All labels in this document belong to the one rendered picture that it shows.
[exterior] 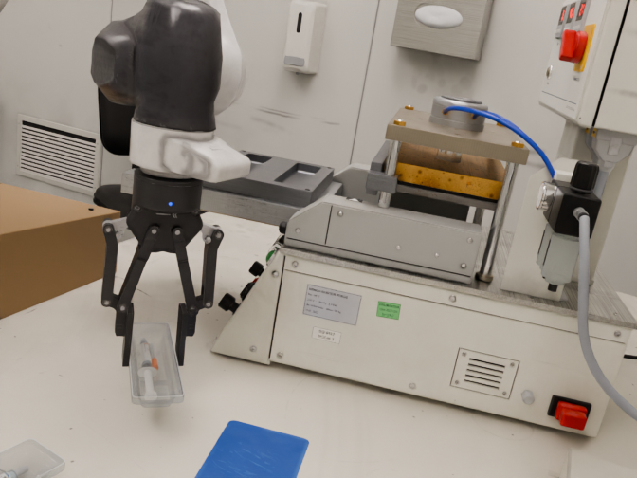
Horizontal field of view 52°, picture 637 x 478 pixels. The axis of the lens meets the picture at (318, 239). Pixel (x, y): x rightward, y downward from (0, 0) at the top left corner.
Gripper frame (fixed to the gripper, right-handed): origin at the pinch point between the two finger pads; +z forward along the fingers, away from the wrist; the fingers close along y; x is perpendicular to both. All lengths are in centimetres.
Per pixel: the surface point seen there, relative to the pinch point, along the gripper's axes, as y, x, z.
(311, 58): -68, -174, -29
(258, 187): -14.2, -15.6, -15.6
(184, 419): -3.7, 5.2, 8.1
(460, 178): -38.0, -2.7, -22.0
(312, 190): -21.3, -12.9, -16.5
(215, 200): -8.7, -17.4, -12.8
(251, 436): -11.0, 9.1, 8.2
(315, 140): -76, -178, 2
